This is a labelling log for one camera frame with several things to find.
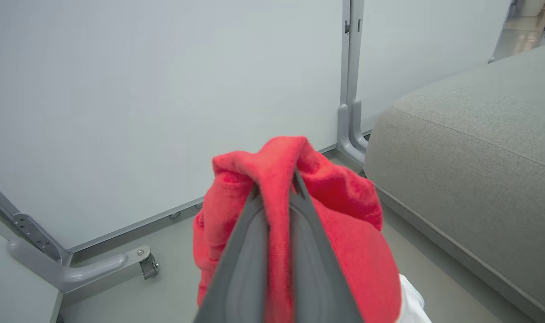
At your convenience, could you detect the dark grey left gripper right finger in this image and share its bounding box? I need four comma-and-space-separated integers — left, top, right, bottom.
289, 167, 365, 323

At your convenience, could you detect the grey partition foot with caster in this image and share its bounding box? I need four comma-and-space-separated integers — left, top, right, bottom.
7, 237, 152, 293

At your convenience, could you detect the red knit garment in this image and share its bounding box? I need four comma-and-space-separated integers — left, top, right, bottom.
192, 136, 403, 323

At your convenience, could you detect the grey metal hinge bracket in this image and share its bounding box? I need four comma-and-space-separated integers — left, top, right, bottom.
12, 214, 62, 263

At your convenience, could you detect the grey fabric sofa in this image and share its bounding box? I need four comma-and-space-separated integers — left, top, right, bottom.
363, 43, 545, 323

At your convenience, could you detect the grey curved partition foot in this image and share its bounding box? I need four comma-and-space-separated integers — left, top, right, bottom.
337, 103, 366, 166
352, 99, 370, 153

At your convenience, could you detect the black caster wheel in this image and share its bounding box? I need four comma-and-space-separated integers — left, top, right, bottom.
139, 253, 160, 280

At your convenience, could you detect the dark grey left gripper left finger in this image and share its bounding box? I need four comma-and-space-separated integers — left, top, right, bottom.
194, 184, 270, 323

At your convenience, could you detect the white garment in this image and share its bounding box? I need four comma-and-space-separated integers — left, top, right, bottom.
396, 274, 432, 323

